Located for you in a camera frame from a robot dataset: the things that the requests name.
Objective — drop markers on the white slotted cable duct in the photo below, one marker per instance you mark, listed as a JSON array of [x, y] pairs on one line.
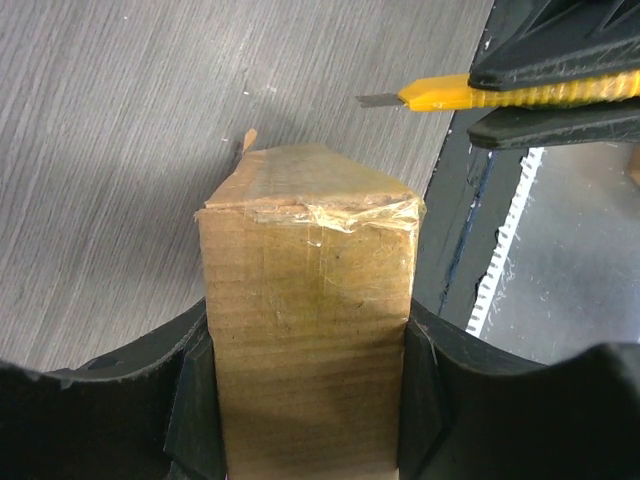
[[506, 232]]

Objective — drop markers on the brown cardboard express box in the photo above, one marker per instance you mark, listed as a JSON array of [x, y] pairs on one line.
[[309, 262]]

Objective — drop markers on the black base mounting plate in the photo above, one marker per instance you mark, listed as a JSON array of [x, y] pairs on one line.
[[471, 189]]

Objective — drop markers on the yellow utility knife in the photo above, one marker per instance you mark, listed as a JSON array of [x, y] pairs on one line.
[[453, 92]]

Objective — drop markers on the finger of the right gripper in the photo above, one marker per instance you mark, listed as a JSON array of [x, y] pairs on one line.
[[513, 127], [563, 41]]

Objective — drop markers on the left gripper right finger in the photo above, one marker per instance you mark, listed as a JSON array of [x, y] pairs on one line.
[[472, 411]]

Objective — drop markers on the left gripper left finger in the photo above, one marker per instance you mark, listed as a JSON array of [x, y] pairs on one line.
[[147, 410]]

